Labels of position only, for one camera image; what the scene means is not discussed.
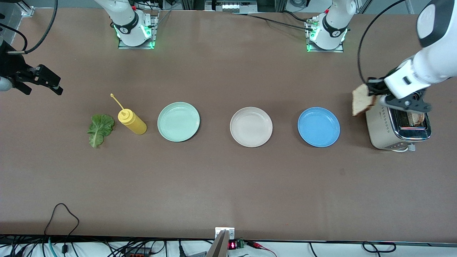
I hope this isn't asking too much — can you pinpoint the toasted bread slice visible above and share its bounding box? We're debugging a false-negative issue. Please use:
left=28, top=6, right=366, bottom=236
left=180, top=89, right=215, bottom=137
left=352, top=84, right=376, bottom=117
left=407, top=111, right=425, bottom=126

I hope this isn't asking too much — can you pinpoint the green lettuce leaf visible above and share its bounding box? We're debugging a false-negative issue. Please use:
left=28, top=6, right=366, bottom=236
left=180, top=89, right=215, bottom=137
left=87, top=114, right=115, bottom=148

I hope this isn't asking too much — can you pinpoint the yellow mustard squeeze bottle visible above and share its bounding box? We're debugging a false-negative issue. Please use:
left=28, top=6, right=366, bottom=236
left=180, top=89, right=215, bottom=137
left=110, top=93, right=147, bottom=135

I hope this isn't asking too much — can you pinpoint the blue plate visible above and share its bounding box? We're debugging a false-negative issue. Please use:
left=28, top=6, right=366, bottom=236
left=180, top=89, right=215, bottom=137
left=297, top=107, right=341, bottom=148

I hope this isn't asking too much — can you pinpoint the beige plate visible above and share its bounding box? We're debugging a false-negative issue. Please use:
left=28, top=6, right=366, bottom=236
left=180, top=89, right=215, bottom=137
left=230, top=107, right=273, bottom=148

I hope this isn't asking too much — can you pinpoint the pale green plate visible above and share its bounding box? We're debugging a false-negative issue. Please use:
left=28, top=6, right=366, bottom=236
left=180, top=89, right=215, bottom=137
left=157, top=102, right=201, bottom=142

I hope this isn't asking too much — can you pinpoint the beige chrome toaster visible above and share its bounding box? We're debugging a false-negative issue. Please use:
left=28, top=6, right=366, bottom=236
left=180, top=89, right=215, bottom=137
left=365, top=91, right=432, bottom=152

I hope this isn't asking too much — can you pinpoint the control box with lights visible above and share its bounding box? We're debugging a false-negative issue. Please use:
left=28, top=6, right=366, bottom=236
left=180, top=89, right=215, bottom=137
left=205, top=0, right=258, bottom=14

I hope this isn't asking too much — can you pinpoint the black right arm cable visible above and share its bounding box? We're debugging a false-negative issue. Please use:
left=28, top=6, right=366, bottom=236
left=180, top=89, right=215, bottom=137
left=5, top=0, right=59, bottom=55
left=0, top=23, right=27, bottom=51

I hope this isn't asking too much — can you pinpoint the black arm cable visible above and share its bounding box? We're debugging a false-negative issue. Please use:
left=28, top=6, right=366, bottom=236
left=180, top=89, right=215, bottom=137
left=5, top=0, right=59, bottom=55
left=357, top=0, right=408, bottom=84
left=0, top=23, right=27, bottom=51

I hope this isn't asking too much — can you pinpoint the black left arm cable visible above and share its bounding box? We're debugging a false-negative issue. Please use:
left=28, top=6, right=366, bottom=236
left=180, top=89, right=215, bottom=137
left=357, top=0, right=408, bottom=84

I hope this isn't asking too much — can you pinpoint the aluminium frame profile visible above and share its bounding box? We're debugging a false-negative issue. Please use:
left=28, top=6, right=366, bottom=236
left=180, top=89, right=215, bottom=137
left=20, top=0, right=35, bottom=17

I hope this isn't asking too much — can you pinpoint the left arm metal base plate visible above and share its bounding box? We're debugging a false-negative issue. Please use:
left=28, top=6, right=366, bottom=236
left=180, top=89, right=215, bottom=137
left=305, top=20, right=345, bottom=53

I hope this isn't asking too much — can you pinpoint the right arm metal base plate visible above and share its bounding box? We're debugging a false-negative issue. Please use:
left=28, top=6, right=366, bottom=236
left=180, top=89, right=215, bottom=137
left=118, top=10, right=159, bottom=50

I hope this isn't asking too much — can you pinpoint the black base power cable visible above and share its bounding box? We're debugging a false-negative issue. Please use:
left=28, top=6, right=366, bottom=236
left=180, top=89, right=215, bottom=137
left=232, top=12, right=315, bottom=32

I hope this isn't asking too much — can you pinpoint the thin black looped cable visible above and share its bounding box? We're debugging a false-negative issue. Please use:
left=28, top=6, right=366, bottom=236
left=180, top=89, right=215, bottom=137
left=44, top=203, right=80, bottom=247

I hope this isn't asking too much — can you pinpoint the black coiled cable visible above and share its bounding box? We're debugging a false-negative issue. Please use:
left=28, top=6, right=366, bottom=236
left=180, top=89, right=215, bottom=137
left=362, top=242, right=397, bottom=253

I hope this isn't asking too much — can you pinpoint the red clip lead cable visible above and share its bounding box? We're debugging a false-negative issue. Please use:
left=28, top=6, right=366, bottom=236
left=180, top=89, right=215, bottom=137
left=246, top=241, right=277, bottom=257

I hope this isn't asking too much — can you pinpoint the silver camera mount bracket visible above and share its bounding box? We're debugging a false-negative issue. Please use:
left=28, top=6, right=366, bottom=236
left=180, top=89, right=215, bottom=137
left=215, top=227, right=235, bottom=240

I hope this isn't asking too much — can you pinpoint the grey camera pole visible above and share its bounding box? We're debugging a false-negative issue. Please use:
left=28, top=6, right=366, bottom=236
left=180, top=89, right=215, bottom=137
left=206, top=230, right=229, bottom=257

